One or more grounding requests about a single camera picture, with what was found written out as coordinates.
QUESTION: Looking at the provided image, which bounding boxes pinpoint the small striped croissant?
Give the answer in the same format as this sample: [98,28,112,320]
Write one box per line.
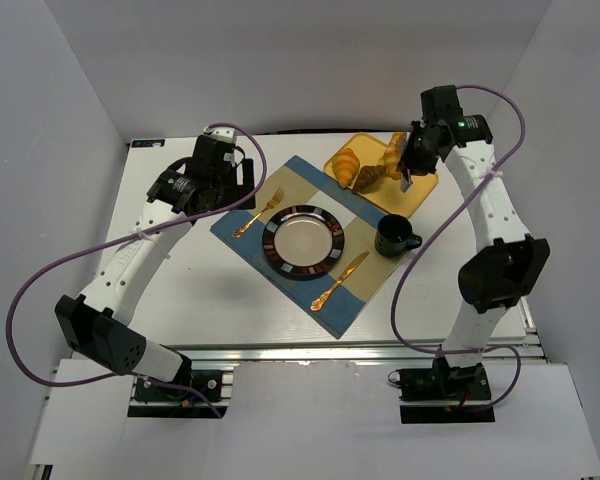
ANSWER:
[382,132,406,180]

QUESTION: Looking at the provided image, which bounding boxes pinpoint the metal bread tongs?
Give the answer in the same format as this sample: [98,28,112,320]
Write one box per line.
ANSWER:
[395,132,414,193]

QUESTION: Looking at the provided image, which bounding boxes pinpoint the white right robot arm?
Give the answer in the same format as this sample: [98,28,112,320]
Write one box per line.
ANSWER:
[397,85,550,381]

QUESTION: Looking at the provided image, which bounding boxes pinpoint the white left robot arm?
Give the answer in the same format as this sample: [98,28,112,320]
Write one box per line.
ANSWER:
[55,125,255,385]

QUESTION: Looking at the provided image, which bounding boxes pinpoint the gold fork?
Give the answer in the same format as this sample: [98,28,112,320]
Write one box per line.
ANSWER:
[232,188,284,238]

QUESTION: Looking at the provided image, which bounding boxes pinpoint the yellow tray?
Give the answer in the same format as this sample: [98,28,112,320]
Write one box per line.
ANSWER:
[337,133,438,218]

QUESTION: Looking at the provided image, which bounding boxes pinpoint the chocolate croissant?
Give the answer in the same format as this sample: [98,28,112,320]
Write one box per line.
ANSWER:
[352,165,387,192]

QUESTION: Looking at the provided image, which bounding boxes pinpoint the black rimmed beige plate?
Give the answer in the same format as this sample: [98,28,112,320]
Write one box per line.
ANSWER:
[261,205,345,280]

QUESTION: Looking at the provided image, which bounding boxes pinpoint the large striped croissant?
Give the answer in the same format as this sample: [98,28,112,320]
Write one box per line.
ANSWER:
[331,148,360,189]

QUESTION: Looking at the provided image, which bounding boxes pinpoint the dark green mug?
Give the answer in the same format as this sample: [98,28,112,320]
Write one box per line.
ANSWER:
[374,214,423,257]

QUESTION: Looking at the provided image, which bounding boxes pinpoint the gold knife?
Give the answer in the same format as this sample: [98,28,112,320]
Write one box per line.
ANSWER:
[310,251,369,312]

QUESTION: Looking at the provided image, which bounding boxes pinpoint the blue beige checked placemat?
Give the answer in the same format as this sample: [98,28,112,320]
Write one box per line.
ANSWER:
[208,156,400,343]

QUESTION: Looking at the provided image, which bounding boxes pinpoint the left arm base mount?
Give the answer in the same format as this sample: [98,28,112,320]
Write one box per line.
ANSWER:
[127,363,234,419]

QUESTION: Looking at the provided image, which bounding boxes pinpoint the aluminium table frame rail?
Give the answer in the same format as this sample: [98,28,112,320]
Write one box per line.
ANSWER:
[99,130,546,364]

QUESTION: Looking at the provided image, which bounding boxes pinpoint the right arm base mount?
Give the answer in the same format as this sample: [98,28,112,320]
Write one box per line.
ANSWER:
[387,361,496,425]

